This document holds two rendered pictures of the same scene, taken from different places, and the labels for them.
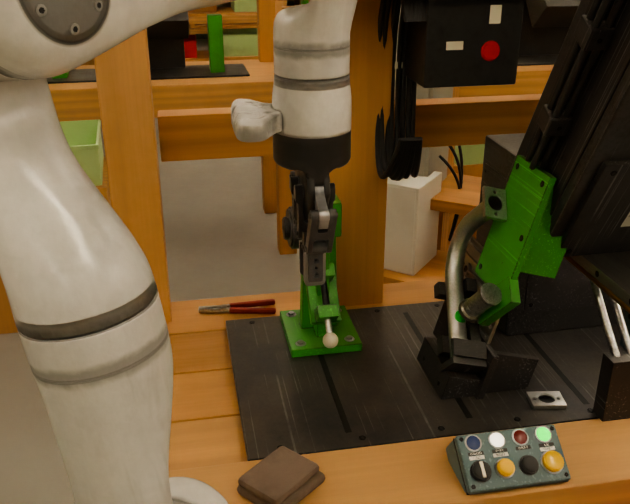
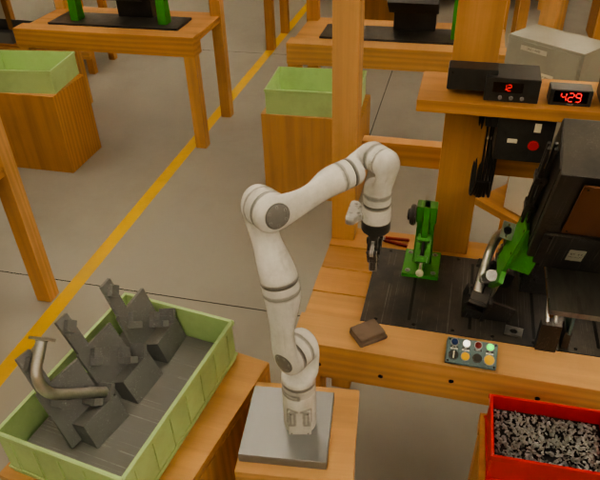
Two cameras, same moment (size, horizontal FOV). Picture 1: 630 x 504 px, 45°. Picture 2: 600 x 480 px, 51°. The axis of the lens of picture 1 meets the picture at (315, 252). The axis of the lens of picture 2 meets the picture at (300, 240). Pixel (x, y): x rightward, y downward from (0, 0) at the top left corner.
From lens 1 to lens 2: 99 cm
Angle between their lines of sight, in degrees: 25
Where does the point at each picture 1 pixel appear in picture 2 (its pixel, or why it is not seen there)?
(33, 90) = not seen: hidden behind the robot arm
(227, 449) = (354, 312)
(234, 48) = not seen: outside the picture
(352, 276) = (450, 237)
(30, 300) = (263, 279)
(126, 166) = not seen: hidden behind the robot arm
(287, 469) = (370, 330)
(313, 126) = (371, 222)
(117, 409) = (281, 310)
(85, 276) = (276, 277)
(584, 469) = (507, 368)
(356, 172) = (458, 187)
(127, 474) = (282, 327)
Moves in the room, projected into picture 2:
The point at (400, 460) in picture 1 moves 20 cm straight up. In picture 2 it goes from (424, 339) to (430, 291)
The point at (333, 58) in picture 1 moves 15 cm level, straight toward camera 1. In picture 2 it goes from (380, 202) to (357, 234)
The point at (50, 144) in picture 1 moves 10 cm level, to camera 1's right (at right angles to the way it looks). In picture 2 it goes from (274, 238) to (313, 249)
